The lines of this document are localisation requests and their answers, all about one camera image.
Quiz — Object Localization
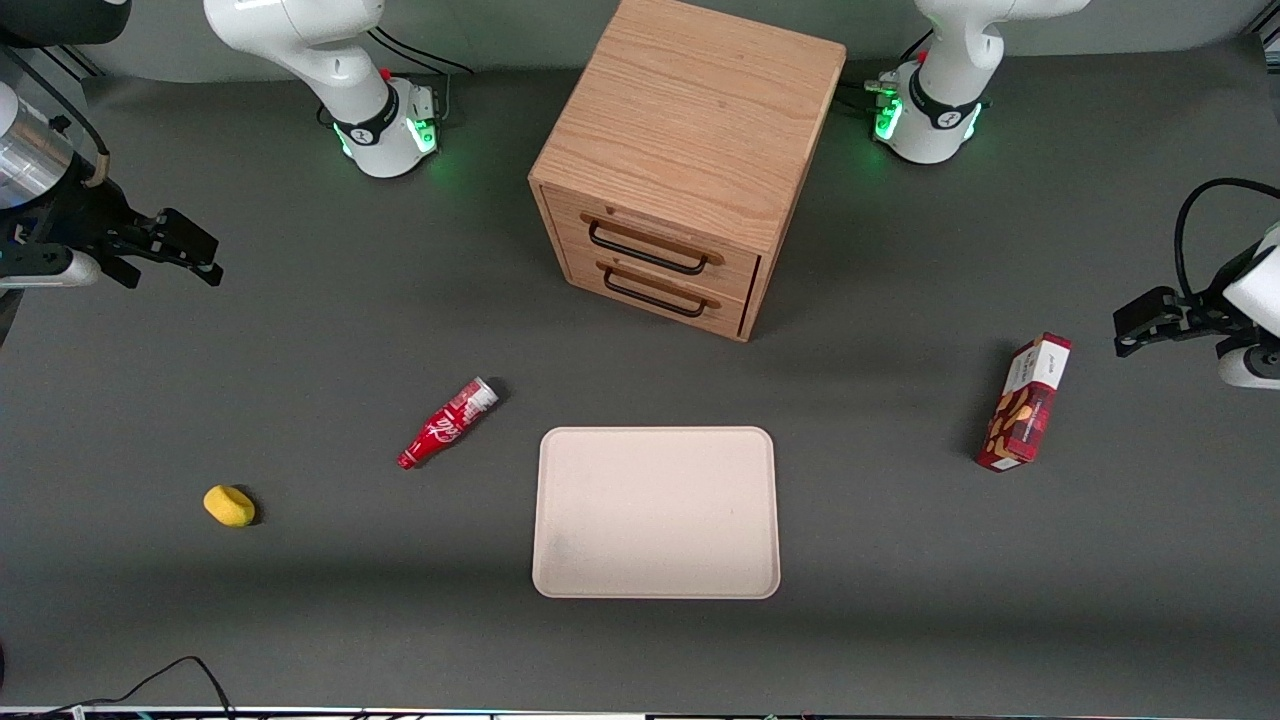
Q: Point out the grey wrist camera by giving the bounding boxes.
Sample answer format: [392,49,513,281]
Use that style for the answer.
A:
[1216,338,1280,391]
[0,246,103,293]

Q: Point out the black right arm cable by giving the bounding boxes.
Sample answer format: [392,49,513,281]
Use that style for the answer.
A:
[0,45,111,191]

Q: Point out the beige plastic tray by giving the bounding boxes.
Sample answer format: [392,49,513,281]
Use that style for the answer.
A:
[531,426,782,601]

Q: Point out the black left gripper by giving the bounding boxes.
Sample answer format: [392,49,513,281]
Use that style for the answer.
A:
[1113,268,1253,359]

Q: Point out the aluminium frame rail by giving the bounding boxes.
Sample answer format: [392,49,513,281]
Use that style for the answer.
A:
[38,42,106,83]

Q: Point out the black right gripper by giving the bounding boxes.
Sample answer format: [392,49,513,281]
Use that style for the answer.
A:
[38,178,225,291]

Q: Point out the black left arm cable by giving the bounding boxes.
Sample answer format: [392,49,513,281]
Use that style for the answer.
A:
[1173,177,1280,299]

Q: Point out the red coke bottle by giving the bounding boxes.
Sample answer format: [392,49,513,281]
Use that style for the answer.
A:
[396,376,501,471]

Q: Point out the black left base cables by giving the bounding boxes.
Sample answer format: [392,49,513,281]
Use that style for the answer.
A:
[838,30,936,113]

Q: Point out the black drawer handle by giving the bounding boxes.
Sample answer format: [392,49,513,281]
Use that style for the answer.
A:
[586,220,711,277]
[601,265,709,320]

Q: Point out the black floor cable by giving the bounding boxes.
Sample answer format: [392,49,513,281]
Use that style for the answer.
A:
[0,655,237,720]

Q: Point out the wooden drawer cabinet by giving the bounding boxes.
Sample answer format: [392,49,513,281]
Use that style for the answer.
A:
[528,0,849,344]

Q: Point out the black right base cables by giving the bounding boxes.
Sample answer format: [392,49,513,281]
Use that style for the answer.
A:
[366,26,477,129]

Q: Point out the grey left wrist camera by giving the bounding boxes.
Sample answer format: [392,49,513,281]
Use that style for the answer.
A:
[1216,338,1280,391]

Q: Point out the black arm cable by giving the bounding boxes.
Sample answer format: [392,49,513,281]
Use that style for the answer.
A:
[0,45,111,191]
[1173,177,1280,299]

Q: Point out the red snack box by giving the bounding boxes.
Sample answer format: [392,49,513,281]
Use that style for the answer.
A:
[975,332,1074,474]

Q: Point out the yellow lemon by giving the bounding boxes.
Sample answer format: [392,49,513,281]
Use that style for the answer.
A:
[202,484,257,528]

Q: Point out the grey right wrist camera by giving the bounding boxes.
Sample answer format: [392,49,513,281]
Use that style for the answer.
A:
[0,246,103,293]

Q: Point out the black base cables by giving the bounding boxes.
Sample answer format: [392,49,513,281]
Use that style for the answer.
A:
[838,30,936,113]
[366,26,477,129]

